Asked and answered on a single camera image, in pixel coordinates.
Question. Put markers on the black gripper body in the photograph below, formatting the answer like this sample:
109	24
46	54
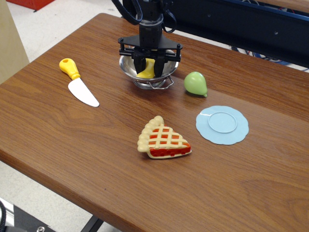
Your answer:
150	43

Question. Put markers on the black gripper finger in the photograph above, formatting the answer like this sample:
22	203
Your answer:
139	62
159	65

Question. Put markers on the yellow toy banana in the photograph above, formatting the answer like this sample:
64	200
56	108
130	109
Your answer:
148	73

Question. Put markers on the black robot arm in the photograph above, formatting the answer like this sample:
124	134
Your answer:
151	10

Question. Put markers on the steel colander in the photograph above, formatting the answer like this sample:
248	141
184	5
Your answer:
165	81

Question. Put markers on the green toy pear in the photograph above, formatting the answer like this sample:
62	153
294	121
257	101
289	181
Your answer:
195	83

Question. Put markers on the toy cherry pie slice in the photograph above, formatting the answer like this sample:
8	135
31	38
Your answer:
160	141

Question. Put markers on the light blue toy plate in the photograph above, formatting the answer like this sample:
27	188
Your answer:
222	125

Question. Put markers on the red box on floor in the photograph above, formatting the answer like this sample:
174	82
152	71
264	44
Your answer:
31	4

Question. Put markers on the beige cardboard panel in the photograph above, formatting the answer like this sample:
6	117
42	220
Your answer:
13	56

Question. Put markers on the yellow handled toy knife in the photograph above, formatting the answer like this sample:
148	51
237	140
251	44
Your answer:
77	86

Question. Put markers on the dark blue metal frame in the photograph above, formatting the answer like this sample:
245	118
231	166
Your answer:
274	28

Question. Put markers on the black table leg frame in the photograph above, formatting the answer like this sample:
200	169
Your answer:
14	219

